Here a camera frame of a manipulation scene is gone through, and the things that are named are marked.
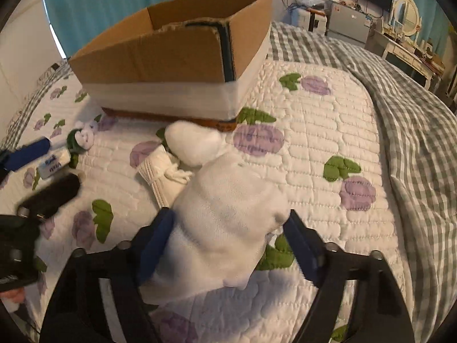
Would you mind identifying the small teal curtain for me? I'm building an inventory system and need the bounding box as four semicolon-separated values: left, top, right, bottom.
414;0;450;56

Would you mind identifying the white suitcase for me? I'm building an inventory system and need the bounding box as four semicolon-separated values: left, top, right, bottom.
290;6;328;36

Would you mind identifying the grey mini fridge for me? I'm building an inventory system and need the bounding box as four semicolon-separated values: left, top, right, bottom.
326;2;371;47

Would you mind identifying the white dressing table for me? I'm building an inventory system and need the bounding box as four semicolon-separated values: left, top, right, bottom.
365;30;442;93

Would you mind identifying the oval white vanity mirror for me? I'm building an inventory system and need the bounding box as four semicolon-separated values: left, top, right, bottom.
391;0;421;36

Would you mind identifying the grey checkered bedsheet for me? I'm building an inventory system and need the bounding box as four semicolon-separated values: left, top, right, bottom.
5;23;456;342

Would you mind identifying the brown cardboard box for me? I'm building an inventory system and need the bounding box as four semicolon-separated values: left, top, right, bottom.
70;0;272;132

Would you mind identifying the white folded sock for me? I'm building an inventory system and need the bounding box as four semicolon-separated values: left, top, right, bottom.
137;145;194;208

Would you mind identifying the white green knotted toy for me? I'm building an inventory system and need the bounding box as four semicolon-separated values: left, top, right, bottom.
66;120;98;169

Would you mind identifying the white floral quilt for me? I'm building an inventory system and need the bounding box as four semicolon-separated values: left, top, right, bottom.
12;61;414;342

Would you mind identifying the white fuzzy sock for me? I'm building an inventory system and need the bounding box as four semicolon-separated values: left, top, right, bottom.
140;121;290;304

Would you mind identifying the wet wipes pack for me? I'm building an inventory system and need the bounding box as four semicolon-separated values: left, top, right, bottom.
37;147;71;180

